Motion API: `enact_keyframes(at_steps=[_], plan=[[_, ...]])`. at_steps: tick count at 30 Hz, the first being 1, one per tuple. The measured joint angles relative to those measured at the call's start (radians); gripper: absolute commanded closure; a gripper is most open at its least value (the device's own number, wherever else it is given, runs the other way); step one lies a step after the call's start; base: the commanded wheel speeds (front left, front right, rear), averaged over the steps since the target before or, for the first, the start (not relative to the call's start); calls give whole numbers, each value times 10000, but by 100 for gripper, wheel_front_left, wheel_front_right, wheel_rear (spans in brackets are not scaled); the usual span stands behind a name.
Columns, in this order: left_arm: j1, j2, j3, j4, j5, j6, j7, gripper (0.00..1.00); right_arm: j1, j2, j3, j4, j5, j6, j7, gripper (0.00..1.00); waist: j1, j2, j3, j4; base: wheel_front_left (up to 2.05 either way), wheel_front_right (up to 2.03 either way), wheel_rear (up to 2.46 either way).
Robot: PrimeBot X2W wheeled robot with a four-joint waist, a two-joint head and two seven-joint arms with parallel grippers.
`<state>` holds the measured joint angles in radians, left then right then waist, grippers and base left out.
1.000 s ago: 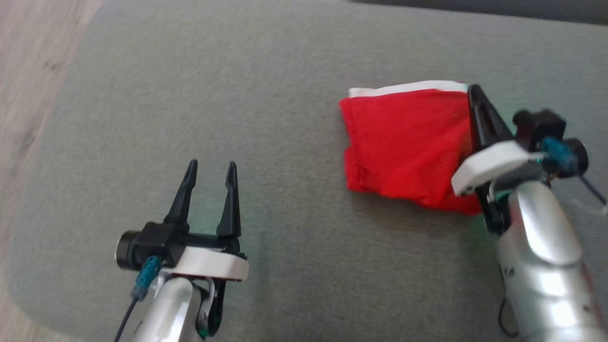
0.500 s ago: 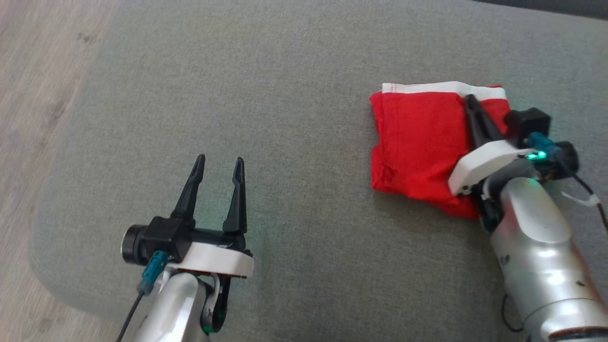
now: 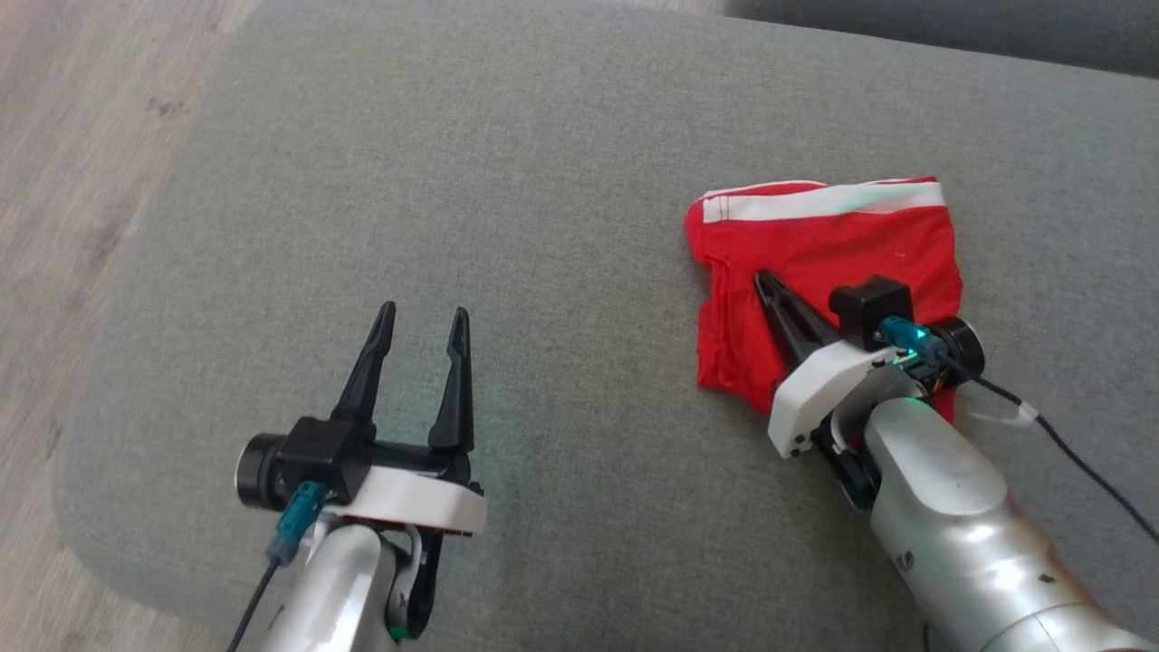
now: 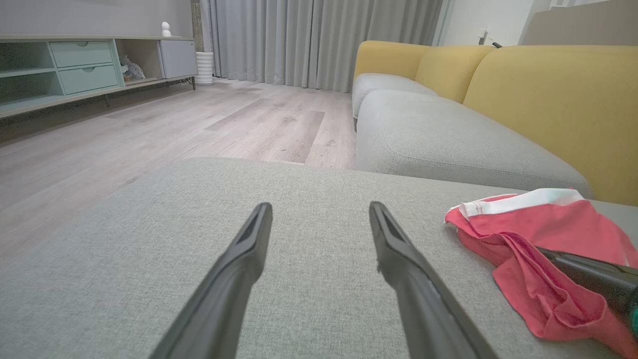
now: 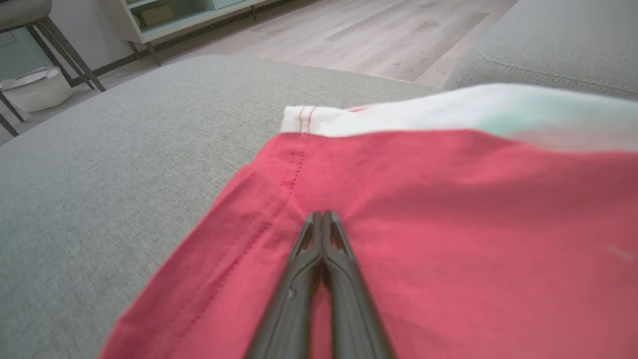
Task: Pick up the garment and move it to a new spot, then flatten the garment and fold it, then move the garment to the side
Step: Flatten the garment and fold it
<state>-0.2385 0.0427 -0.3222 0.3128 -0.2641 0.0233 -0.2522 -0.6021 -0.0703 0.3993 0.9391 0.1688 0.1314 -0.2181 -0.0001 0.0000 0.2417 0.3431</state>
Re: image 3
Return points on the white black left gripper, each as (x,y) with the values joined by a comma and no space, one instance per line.
(416,498)

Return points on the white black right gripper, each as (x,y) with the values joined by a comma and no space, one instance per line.
(815,389)

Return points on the red shorts with white stripe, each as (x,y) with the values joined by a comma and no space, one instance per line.
(833,244)

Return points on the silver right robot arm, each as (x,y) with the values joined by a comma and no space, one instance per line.
(951,507)

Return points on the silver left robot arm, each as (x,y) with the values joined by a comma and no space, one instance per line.
(335,589)

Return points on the large grey sofa seat cushion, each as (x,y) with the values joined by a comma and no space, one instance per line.
(543,181)

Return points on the small grey sofa seat cushion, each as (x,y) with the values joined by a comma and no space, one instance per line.
(996,23)

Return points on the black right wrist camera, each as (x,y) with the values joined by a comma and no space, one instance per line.
(869,303)

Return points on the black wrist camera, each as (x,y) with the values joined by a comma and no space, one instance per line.
(869,303)
(317,453)

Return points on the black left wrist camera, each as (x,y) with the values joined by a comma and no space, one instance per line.
(317,453)

